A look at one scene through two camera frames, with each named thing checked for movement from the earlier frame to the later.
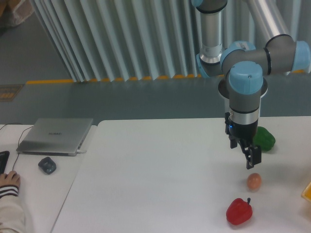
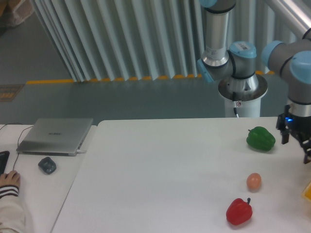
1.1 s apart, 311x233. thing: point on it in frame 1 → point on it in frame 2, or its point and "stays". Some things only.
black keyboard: (4, 157) stays
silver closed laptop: (55, 137) stays
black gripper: (246, 133) → (299, 126)
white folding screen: (111, 40) stays
